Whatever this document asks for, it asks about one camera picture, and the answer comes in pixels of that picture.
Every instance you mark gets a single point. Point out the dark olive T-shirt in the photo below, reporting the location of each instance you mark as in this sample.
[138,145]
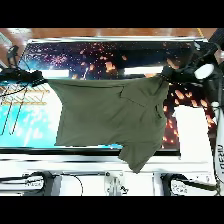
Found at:
[110,113]

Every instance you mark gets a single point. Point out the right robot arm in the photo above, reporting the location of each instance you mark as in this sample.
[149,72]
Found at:
[218,100]

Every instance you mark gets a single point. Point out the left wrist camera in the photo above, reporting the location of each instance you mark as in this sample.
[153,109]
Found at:
[12,53]

